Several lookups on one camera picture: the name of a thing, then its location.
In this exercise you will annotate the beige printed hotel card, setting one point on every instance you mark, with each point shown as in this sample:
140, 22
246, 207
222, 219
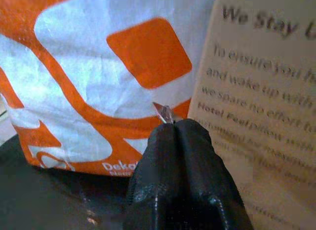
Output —
261, 111

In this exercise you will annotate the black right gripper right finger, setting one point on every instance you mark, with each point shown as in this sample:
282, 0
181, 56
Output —
202, 175

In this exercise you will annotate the small silver metal key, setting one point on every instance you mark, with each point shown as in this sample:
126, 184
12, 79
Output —
165, 113

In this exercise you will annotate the orange and white paper bag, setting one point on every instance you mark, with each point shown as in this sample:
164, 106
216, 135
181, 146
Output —
98, 74

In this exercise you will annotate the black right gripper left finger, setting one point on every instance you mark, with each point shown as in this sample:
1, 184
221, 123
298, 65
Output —
154, 175

